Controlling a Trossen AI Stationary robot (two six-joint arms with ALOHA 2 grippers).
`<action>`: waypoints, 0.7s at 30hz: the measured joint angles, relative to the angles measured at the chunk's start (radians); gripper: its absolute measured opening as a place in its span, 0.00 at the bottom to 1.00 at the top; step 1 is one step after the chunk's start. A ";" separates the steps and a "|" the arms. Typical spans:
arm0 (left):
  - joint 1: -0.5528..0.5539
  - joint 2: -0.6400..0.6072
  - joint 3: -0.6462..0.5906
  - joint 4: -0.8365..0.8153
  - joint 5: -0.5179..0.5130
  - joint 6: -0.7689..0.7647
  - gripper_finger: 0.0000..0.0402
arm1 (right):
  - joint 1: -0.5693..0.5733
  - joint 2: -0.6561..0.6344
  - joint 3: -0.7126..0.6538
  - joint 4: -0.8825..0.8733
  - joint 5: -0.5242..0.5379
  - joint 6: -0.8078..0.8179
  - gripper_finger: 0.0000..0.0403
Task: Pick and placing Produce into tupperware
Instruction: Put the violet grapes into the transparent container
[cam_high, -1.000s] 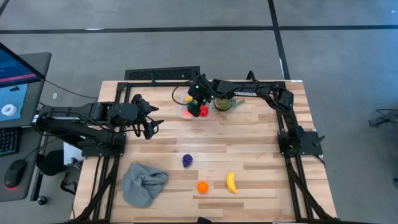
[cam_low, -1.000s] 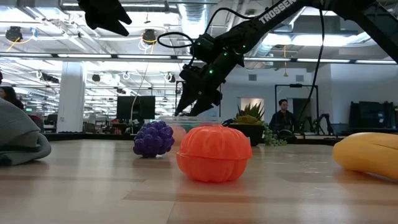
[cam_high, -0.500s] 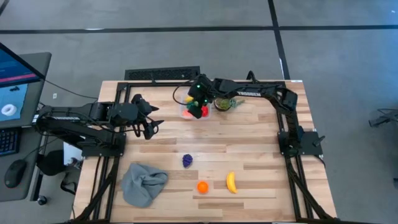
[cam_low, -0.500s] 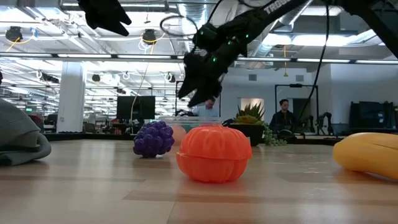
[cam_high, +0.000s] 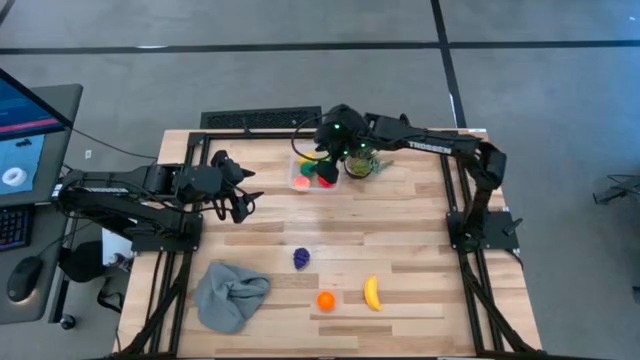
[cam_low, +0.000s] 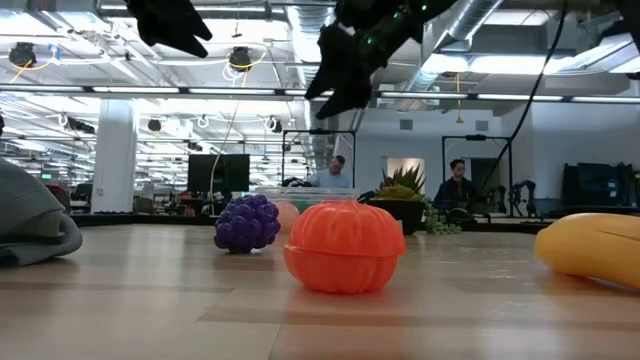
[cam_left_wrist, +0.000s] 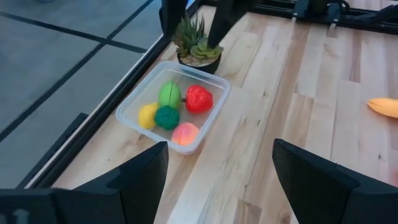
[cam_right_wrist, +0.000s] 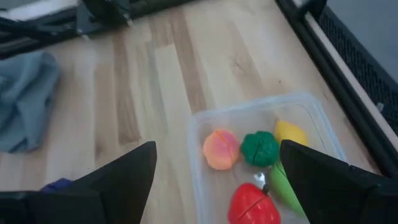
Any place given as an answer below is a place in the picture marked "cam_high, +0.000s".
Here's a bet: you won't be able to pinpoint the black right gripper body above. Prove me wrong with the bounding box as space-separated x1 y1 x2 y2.
315 158 341 185

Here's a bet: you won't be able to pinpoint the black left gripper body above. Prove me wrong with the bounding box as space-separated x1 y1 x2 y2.
210 149 244 221

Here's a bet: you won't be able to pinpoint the purple toy grapes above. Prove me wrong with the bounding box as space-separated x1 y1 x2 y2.
292 246 311 271

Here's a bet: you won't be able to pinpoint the orange toy pumpkin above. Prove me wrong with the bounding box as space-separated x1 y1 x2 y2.
316 290 337 312

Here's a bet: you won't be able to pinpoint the yellow toy banana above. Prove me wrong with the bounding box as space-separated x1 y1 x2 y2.
363 275 383 312

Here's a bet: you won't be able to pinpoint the clear plastic tupperware container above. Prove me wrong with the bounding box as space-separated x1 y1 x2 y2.
288 149 344 194

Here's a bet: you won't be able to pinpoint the potted succulent plant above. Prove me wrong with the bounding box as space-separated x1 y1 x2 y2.
343 149 396 180

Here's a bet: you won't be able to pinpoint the black floor vent grille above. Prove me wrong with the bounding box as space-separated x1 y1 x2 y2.
199 105 323 130

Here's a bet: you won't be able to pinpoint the grey cloth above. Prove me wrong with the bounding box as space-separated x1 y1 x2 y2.
193 261 272 335

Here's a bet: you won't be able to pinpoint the desk monitor with blue screen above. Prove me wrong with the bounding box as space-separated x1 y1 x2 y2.
0 67 74 197

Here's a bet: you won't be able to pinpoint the black keyboard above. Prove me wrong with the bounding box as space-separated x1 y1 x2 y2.
0 204 34 251

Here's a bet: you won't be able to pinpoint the dark grey desk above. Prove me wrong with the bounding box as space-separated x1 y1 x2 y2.
0 83 84 326

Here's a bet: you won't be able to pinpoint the black computer mouse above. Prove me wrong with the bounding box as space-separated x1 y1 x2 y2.
6 256 44 303

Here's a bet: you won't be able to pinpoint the black aluminium table frame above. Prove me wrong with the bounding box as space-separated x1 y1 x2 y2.
112 128 546 360

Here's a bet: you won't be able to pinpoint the looped black arm cable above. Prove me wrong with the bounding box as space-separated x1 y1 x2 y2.
291 112 332 162

